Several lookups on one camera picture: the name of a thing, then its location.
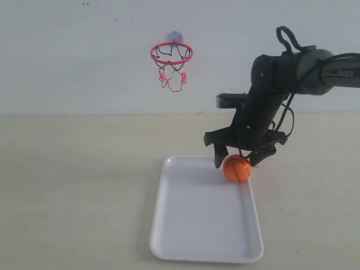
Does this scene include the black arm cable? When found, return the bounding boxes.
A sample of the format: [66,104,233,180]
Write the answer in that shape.
[274,25,360,136]

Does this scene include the white plastic tray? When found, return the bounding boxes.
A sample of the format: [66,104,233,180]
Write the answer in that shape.
[149,155,264,264]

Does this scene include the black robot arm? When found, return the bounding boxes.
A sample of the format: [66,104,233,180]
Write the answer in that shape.
[204,49,359,168]

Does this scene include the small orange basketball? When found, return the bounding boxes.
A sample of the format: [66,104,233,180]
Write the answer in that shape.
[222,155,253,183]

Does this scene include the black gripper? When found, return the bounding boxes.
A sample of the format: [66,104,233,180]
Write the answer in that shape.
[204,125,288,169]

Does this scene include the red mini basketball hoop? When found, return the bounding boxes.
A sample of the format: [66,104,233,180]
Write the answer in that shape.
[150,31,194,93]

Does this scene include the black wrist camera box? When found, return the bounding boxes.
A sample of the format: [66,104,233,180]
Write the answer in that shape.
[216,93,247,109]

